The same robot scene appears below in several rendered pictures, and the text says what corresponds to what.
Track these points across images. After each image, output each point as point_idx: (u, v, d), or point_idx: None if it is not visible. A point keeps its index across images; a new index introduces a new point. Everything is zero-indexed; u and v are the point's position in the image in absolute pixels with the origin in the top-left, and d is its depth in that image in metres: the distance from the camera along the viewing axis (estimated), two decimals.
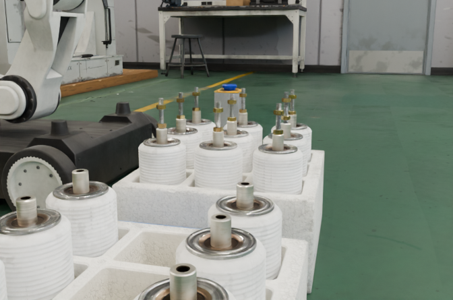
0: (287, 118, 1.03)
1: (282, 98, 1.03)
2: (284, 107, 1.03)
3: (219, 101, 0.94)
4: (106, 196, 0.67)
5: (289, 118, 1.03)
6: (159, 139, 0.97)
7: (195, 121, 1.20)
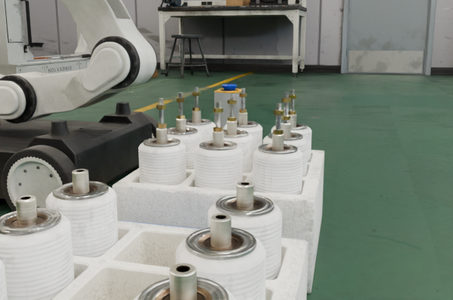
0: (287, 118, 1.03)
1: (282, 98, 1.03)
2: (284, 107, 1.03)
3: (219, 101, 0.94)
4: (106, 196, 0.67)
5: (289, 118, 1.03)
6: (159, 139, 0.97)
7: (195, 121, 1.20)
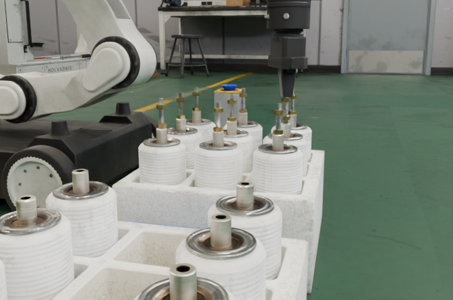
0: (287, 118, 1.03)
1: (282, 98, 1.03)
2: (284, 107, 1.03)
3: (219, 101, 0.94)
4: (106, 196, 0.67)
5: (289, 118, 1.03)
6: (159, 139, 0.97)
7: (195, 121, 1.20)
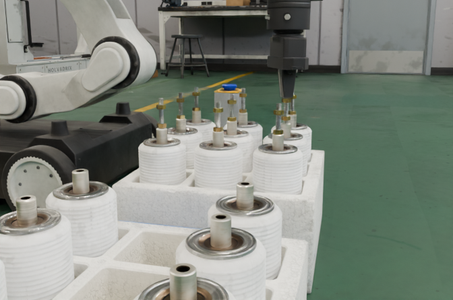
0: (288, 118, 1.04)
1: (287, 98, 1.02)
2: (287, 108, 1.03)
3: (219, 101, 0.94)
4: (106, 196, 0.67)
5: (285, 117, 1.04)
6: (159, 139, 0.97)
7: (195, 121, 1.20)
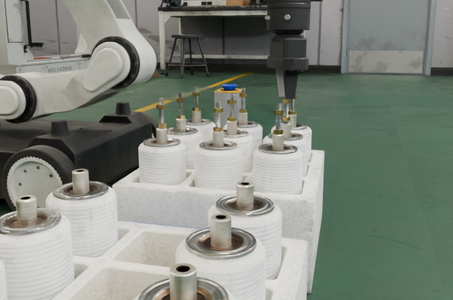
0: (281, 118, 1.04)
1: (288, 98, 1.03)
2: (286, 108, 1.04)
3: (219, 101, 0.94)
4: (106, 196, 0.67)
5: (282, 118, 1.03)
6: (159, 139, 0.97)
7: (195, 121, 1.20)
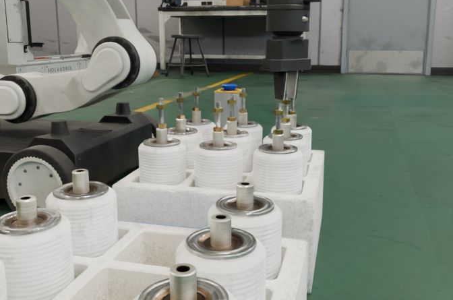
0: (289, 119, 1.04)
1: (286, 100, 1.02)
2: (286, 109, 1.03)
3: (219, 101, 0.94)
4: (106, 196, 0.67)
5: (286, 118, 1.04)
6: (159, 139, 0.97)
7: (195, 121, 1.20)
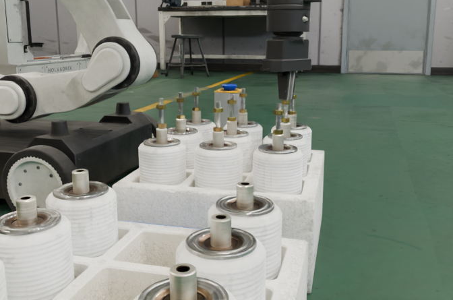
0: (282, 119, 1.04)
1: (288, 100, 1.03)
2: (286, 109, 1.04)
3: (219, 101, 0.94)
4: (106, 196, 0.67)
5: (281, 120, 1.04)
6: (159, 139, 0.97)
7: (195, 121, 1.20)
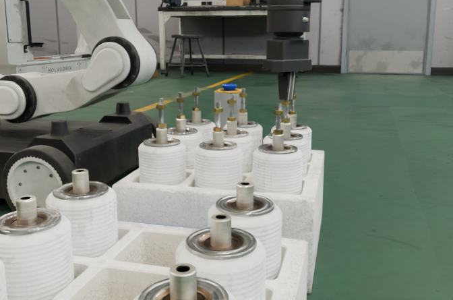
0: (284, 121, 1.03)
1: (284, 100, 1.03)
2: (284, 110, 1.03)
3: (219, 101, 0.94)
4: (106, 196, 0.67)
5: (288, 121, 1.03)
6: (159, 139, 0.97)
7: (195, 121, 1.20)
